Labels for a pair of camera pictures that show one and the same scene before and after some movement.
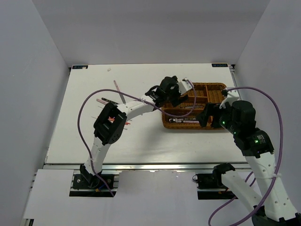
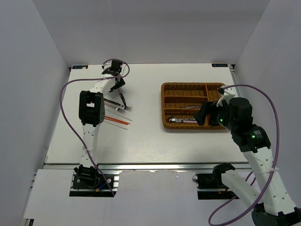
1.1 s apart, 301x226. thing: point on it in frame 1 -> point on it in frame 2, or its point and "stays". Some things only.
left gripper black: (175, 101) -> (119, 84)
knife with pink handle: (120, 94) stays
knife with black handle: (190, 107) stays
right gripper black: (211, 109) stays
